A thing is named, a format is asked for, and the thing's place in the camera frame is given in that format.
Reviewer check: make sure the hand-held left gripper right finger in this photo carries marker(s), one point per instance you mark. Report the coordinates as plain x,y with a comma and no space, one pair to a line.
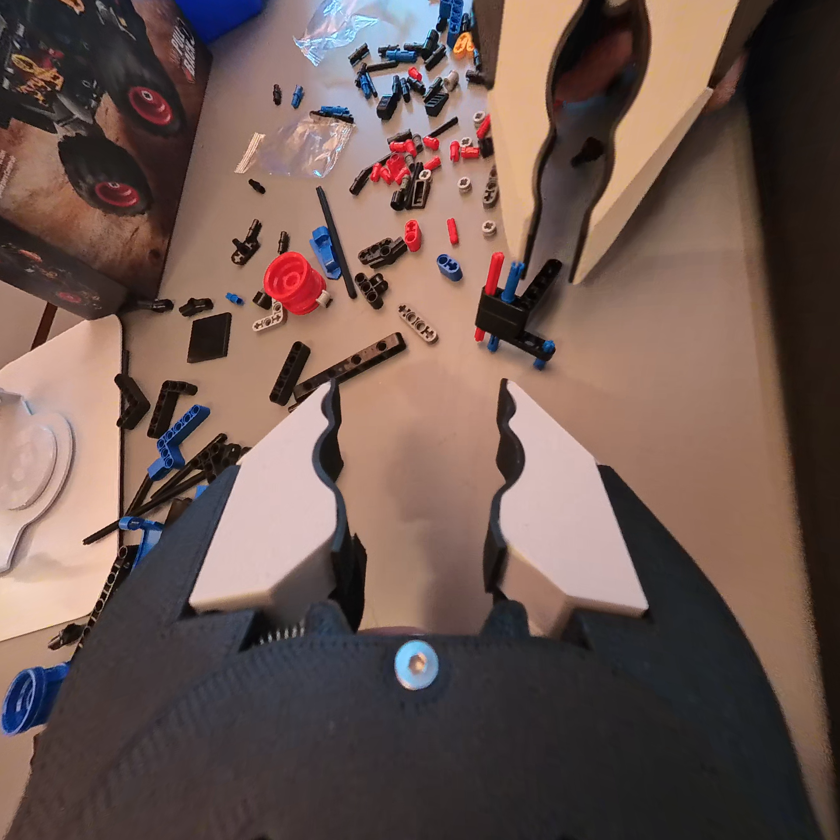
564,525

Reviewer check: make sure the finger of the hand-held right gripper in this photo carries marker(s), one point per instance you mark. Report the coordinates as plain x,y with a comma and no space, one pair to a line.
518,98
682,79

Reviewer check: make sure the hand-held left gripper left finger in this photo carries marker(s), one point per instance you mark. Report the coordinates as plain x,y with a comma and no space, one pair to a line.
275,525

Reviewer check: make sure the pile of small mixed bricks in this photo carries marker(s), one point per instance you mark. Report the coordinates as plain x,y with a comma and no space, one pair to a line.
407,164

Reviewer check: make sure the small beam and pins assembly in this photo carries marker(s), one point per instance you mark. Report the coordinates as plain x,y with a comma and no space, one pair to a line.
493,269

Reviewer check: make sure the short black beam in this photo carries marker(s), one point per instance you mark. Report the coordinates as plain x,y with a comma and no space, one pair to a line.
290,371
541,282

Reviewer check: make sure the grey desk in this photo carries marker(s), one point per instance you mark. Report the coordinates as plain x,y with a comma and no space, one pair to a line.
656,394

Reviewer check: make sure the person's right hand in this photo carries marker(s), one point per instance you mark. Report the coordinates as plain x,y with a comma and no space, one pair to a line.
732,82

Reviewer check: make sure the black perforated connector brick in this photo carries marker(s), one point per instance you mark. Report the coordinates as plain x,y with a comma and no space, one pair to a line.
220,459

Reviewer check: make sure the dark grey thin beam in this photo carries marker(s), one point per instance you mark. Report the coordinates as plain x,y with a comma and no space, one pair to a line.
491,187

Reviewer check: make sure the thin black axle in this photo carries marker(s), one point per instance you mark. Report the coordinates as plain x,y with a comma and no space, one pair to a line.
157,495

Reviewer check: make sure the blue and black brick assembly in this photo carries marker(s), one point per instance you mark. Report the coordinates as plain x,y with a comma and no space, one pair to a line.
148,535

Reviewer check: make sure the blue angled beam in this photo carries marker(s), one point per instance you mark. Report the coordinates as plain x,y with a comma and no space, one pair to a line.
177,439

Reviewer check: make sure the black angled beam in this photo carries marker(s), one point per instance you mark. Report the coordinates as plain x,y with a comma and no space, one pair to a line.
167,407

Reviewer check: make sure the red connector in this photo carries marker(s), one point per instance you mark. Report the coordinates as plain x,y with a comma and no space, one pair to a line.
413,235

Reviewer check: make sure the long black beam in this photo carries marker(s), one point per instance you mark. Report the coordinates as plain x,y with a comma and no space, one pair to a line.
354,367

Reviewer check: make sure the small blue connector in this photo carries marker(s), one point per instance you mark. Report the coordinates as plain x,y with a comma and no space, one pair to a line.
449,267

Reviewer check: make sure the black straight beam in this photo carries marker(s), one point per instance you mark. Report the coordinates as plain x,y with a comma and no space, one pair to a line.
105,590

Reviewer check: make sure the black bent connector beam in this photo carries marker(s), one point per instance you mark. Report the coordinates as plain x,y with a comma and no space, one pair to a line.
134,403

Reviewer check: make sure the clear plastic bag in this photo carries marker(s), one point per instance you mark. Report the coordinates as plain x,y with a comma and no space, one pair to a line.
302,148
334,29

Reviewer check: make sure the black flat panel tile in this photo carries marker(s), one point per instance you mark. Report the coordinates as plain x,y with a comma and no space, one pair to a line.
210,338

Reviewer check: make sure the small grey angled beam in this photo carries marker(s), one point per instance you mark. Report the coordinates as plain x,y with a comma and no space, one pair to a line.
269,318

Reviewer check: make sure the long black axle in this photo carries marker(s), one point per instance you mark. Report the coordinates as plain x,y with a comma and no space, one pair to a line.
336,243

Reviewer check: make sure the small black connector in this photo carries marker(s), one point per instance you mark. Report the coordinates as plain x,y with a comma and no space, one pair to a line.
195,305
373,290
156,304

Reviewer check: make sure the red wheel hub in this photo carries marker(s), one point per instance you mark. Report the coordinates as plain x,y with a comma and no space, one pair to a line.
292,282

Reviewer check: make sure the light grey thin beam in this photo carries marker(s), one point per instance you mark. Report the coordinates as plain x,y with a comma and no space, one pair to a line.
418,323

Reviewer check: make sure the blue curved brick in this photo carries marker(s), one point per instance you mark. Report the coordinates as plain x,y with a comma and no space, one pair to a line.
325,253

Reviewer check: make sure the white book stand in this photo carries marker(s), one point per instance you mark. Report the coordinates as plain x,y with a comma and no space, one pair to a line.
65,394

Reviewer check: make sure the black perforated panel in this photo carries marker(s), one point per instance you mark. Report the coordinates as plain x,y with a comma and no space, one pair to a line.
800,328

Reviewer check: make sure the black cross-hole connector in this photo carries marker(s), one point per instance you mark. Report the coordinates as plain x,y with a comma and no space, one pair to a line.
246,243

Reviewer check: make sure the blue wheel hub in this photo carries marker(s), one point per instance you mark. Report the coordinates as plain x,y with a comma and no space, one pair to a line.
29,699

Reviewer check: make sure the blue plastic bin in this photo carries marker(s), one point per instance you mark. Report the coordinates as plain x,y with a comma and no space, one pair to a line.
216,16

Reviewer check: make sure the toy truck set box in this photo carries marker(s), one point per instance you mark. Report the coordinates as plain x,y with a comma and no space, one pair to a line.
79,164

